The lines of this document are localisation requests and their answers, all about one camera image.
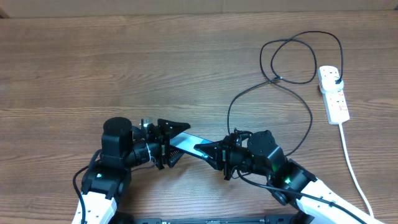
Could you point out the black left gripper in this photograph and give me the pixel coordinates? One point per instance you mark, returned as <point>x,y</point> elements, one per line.
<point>161,138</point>

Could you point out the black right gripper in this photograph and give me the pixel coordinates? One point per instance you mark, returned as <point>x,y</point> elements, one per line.
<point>221,157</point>

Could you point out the blue Galaxy smartphone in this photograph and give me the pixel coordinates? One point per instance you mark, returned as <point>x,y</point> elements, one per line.
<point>186,142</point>

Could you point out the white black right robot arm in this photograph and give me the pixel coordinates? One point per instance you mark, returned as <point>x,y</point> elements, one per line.
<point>287,181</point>

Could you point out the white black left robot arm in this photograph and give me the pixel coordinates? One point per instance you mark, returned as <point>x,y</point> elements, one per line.
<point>124,148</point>

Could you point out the white charger plug adapter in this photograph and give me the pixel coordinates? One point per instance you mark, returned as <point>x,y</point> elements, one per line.
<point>330,85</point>

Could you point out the white power strip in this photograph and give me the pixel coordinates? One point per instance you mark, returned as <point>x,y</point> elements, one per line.
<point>335,103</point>

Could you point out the brown cardboard backdrop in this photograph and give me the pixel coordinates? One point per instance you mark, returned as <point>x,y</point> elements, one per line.
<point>82,8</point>

